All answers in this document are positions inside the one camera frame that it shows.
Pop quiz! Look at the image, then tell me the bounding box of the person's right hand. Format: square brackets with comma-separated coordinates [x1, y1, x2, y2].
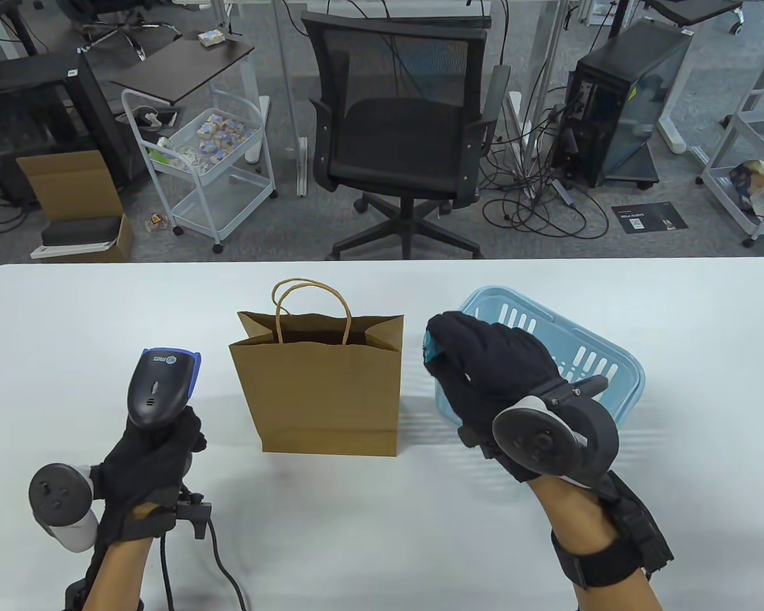
[425, 311, 567, 484]

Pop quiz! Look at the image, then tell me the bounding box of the person's left hand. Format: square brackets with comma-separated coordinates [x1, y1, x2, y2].
[92, 406, 208, 548]

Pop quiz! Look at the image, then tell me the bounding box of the brown paper bag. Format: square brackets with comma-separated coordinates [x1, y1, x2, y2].
[228, 277, 405, 456]

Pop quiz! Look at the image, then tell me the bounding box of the person's right forearm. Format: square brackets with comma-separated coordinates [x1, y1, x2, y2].
[525, 474, 663, 611]

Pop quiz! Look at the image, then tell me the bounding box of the person's left forearm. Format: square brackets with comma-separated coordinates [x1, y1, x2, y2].
[83, 538, 150, 611]

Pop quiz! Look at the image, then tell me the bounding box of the light blue plastic basket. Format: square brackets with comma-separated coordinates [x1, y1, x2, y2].
[434, 286, 646, 433]

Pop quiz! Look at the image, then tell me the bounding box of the black and white left controller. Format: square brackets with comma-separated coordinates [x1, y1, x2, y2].
[29, 463, 99, 553]

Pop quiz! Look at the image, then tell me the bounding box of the black and white controller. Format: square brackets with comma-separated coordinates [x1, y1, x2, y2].
[29, 463, 99, 553]
[492, 376, 619, 489]

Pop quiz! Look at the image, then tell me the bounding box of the black and white right controller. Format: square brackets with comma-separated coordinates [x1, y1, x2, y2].
[492, 376, 619, 489]

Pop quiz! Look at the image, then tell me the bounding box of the black leaflet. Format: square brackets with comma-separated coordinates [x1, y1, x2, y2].
[611, 202, 689, 236]

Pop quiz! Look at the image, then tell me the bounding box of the black mesh office chair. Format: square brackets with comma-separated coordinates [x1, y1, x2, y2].
[301, 11, 515, 260]

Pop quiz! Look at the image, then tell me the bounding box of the white rolling cart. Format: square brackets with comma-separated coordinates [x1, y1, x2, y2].
[121, 88, 278, 254]

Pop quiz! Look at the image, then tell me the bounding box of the black computer tower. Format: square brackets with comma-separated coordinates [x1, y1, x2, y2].
[551, 18, 695, 190]

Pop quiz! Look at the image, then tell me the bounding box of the open cardboard box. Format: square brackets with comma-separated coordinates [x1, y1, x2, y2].
[17, 150, 134, 263]

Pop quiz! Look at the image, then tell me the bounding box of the heap of colourful bags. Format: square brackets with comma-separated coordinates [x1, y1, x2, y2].
[729, 159, 764, 246]

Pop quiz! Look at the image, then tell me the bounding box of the pile of snack packets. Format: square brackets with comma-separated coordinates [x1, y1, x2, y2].
[194, 111, 262, 163]

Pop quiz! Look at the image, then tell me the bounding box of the dark side table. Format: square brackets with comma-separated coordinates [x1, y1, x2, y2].
[110, 38, 256, 108]

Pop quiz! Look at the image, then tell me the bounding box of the grey office chair base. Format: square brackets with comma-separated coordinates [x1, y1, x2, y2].
[70, 0, 179, 61]

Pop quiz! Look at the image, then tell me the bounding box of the black cable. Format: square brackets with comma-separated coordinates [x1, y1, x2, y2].
[159, 519, 252, 611]

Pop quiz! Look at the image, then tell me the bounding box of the tangle of black cables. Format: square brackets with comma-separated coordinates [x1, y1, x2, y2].
[481, 89, 612, 241]

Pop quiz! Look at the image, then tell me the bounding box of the white wire cart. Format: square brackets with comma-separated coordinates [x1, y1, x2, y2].
[695, 83, 764, 249]

